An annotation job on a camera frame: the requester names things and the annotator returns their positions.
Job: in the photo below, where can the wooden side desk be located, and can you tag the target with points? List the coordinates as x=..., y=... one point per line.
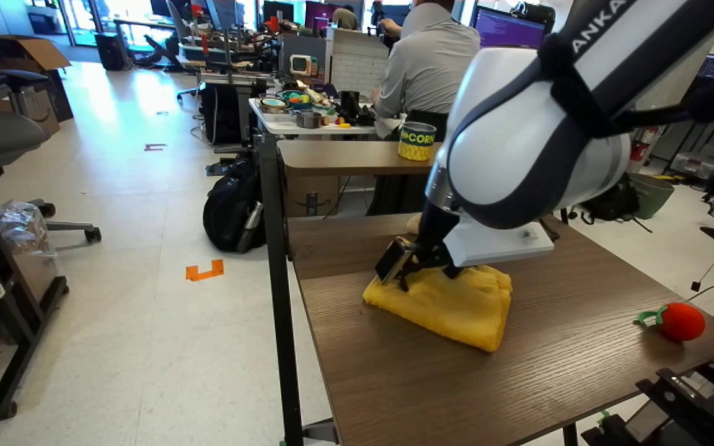
x=307, y=176

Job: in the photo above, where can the person in grey shirt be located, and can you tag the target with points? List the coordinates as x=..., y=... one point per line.
x=426, y=62

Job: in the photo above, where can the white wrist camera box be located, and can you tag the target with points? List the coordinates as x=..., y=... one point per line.
x=474, y=244

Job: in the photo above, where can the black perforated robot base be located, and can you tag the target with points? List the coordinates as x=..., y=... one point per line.
x=674, y=414

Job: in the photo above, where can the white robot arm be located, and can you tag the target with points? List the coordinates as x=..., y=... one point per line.
x=540, y=129

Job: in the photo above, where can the black bag near wall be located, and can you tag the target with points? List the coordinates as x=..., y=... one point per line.
x=616, y=205

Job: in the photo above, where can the red fire extinguisher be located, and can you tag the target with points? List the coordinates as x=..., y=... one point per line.
x=638, y=145

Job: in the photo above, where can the red toy strawberry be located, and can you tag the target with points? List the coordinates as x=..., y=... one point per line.
x=674, y=321

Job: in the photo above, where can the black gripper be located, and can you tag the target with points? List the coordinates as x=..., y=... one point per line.
x=420, y=249

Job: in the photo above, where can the yellow towel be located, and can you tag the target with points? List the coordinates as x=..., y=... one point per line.
x=469, y=309

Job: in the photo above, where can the black backpack on floor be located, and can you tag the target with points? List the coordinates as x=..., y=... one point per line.
x=234, y=208

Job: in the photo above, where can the green bin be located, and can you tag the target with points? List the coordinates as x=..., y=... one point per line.
x=650, y=194

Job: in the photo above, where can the purple computer monitor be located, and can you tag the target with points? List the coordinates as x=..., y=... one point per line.
x=507, y=30

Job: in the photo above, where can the orange floor tape marker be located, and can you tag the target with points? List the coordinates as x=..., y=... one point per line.
x=195, y=274

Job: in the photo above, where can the cardboard box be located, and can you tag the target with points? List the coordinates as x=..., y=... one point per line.
x=34, y=59

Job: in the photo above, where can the yellow green labelled can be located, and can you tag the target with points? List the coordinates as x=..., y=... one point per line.
x=417, y=139

